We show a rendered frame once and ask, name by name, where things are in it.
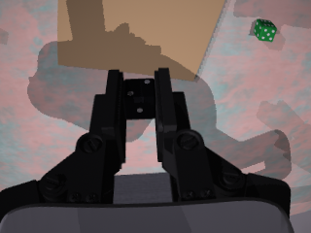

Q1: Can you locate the green die with white pips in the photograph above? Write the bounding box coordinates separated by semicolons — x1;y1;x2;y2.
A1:
254;19;277;42

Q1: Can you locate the black die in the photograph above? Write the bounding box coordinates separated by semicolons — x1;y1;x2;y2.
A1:
123;79;156;119

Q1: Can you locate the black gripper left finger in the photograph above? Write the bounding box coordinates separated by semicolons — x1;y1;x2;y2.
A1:
0;69;126;223

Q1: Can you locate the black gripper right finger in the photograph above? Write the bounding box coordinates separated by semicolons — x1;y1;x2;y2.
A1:
155;68;291;218

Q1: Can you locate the tan mat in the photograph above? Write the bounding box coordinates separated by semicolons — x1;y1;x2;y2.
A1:
57;0;225;82

